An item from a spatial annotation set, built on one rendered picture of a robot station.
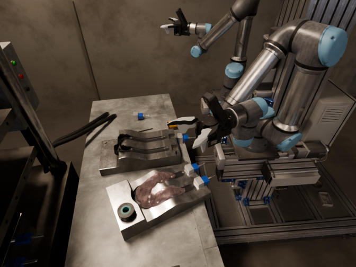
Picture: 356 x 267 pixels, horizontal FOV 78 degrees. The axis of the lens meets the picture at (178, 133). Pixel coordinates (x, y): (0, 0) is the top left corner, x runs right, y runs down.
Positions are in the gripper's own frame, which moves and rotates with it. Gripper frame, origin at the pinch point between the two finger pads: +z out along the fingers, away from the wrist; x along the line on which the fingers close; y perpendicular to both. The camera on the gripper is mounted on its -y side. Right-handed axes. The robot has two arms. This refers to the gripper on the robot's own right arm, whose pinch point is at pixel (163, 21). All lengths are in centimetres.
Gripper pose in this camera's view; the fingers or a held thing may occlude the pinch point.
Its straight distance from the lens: 176.8
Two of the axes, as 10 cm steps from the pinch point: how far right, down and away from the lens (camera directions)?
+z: -9.3, -2.4, 2.7
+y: 0.5, 6.6, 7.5
